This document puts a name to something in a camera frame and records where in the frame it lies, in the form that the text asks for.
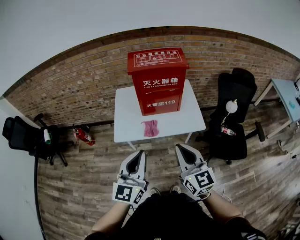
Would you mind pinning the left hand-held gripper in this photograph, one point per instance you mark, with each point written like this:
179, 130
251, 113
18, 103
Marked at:
124, 193

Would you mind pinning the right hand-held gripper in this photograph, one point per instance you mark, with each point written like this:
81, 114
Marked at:
200, 180

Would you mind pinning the pink cloth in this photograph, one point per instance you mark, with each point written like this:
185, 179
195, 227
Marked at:
151, 129

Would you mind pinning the red fire extinguisher box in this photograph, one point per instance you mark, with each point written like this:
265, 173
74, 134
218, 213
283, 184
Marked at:
159, 93

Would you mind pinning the person's right forearm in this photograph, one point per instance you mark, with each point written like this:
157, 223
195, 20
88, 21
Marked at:
222, 207

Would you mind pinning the person's left forearm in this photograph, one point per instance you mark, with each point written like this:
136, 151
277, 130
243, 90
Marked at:
112, 218

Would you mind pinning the red fire extinguisher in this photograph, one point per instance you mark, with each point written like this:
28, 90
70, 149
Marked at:
83, 136

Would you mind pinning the person's right shoe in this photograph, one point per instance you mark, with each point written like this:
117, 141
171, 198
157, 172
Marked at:
175, 189

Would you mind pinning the person's shoe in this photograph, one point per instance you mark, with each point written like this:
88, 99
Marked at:
175, 189
155, 191

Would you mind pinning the person's left shoe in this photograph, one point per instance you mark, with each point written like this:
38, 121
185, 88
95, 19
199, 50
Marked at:
155, 191

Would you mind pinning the black office chair with headrest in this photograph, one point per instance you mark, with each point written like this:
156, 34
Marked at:
234, 145

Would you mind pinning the red label soda bottle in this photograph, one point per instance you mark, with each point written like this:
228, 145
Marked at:
227, 130

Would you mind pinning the white square table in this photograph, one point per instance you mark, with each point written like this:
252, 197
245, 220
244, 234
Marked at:
126, 117

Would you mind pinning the person's black clothing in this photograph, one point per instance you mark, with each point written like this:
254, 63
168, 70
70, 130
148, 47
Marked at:
168, 220

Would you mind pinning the white globe on gold stand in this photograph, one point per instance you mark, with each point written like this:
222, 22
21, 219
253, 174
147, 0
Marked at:
231, 106

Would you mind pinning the white and green bottle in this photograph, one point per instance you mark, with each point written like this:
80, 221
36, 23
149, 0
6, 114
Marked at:
47, 136

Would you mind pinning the black mesh office chair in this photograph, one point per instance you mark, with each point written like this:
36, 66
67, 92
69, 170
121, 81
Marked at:
23, 138

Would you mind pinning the light blue desk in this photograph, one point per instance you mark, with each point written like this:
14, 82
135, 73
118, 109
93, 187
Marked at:
287, 93

